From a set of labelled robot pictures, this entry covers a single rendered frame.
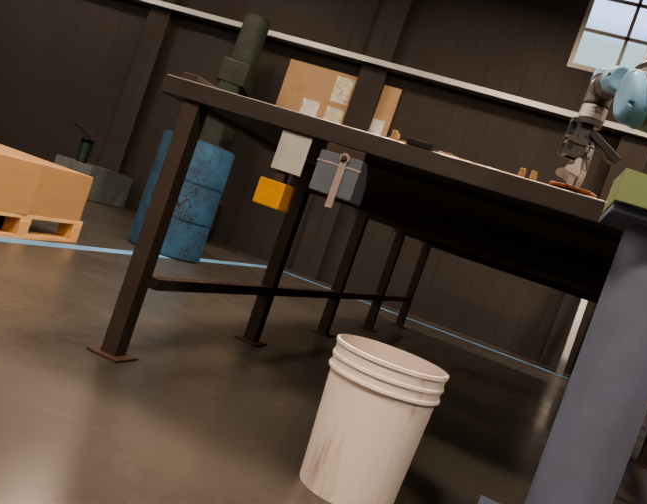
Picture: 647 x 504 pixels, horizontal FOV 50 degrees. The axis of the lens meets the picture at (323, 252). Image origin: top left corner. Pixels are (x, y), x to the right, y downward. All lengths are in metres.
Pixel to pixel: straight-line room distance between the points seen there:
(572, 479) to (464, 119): 6.46
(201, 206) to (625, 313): 4.15
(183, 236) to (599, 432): 4.16
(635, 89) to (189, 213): 4.13
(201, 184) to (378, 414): 3.86
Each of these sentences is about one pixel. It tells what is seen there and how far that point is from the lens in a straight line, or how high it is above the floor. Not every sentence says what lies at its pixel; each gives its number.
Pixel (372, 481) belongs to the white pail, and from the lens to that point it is 1.76.
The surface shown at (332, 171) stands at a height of 0.78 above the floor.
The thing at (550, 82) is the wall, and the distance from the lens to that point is 7.94.
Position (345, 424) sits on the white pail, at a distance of 1.72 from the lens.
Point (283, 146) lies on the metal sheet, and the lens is 2.11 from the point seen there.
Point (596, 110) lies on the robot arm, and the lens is 2.18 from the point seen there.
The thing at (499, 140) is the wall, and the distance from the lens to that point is 7.79.
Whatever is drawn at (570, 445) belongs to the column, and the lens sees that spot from 1.65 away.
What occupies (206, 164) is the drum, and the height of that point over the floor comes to 0.76.
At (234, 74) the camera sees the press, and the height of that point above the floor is 1.80.
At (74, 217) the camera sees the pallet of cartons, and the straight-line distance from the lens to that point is 4.57.
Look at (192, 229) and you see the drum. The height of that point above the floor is 0.26.
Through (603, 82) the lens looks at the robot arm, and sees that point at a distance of 2.11.
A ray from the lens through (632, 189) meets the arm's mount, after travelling 1.56.
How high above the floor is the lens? 0.63
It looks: 2 degrees down
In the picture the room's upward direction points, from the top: 19 degrees clockwise
